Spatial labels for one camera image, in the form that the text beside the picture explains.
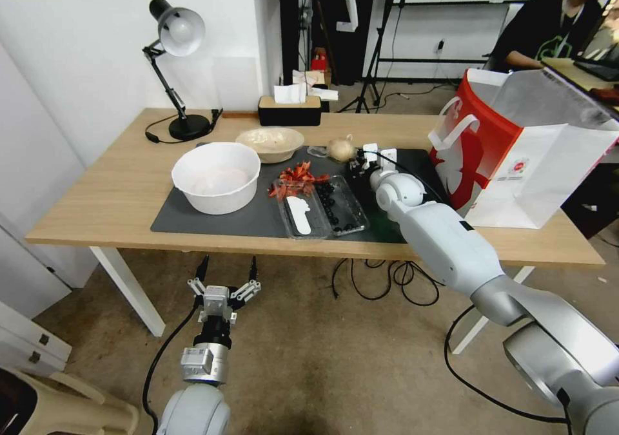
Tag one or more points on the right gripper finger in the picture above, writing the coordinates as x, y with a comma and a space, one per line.
355, 169
360, 153

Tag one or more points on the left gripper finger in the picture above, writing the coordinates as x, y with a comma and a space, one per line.
198, 287
247, 287

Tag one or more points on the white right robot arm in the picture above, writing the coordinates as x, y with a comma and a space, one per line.
450, 241

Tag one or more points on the clear disposable takeout box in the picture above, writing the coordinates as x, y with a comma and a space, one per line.
321, 212

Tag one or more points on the black tissue box wooden lid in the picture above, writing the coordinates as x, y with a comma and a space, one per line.
289, 112

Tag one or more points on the red box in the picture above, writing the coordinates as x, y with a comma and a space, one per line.
320, 60

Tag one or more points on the red white delivery bag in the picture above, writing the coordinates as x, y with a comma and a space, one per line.
503, 164

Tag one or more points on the beige onion bulb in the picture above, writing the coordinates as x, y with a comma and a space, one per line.
341, 149

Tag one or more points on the small clear plastic piece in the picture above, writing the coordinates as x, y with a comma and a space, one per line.
316, 151

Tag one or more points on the black berries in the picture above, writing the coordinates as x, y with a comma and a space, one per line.
332, 208

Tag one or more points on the red chilli pieces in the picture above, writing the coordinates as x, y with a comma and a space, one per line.
297, 176

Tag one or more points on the dark grey table mat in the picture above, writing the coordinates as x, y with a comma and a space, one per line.
217, 222

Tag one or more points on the beige bowl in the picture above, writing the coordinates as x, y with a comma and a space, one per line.
271, 141

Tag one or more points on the white tissue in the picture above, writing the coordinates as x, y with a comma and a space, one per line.
289, 94

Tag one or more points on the large white bowl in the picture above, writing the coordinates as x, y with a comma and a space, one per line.
215, 179

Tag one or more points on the black tripod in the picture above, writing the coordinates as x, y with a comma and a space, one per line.
379, 43

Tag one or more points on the white hanging object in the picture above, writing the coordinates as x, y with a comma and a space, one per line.
349, 0

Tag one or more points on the beige plastic stool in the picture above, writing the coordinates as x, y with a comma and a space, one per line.
63, 406

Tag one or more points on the white drawer unit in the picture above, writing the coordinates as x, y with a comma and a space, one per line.
29, 338

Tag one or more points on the white cabinet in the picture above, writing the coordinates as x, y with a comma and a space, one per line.
34, 188

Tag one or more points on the black desk lamp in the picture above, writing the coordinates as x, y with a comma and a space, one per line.
181, 34

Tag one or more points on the person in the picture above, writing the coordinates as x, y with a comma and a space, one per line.
546, 24

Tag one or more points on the wooden desk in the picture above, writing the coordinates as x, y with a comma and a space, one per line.
580, 75

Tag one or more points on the black laptop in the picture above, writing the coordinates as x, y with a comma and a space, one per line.
599, 67

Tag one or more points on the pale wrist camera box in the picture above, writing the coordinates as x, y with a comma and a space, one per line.
216, 299
370, 148

